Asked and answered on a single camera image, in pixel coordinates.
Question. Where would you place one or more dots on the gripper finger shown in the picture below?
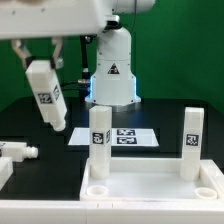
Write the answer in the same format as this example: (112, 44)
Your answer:
(22, 52)
(56, 60)

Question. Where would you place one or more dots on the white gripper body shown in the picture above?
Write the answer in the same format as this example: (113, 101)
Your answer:
(48, 18)

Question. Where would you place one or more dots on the white desk tabletop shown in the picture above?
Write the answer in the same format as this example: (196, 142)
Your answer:
(152, 179)

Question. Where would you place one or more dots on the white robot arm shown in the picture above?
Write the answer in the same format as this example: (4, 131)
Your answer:
(127, 91)

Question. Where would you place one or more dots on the white fiducial marker sheet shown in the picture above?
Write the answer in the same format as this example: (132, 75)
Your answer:
(120, 137)

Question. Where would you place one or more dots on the white left border block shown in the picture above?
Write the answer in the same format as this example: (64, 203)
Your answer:
(6, 170)

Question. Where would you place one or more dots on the black camera on stand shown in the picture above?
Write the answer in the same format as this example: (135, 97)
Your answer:
(86, 60)

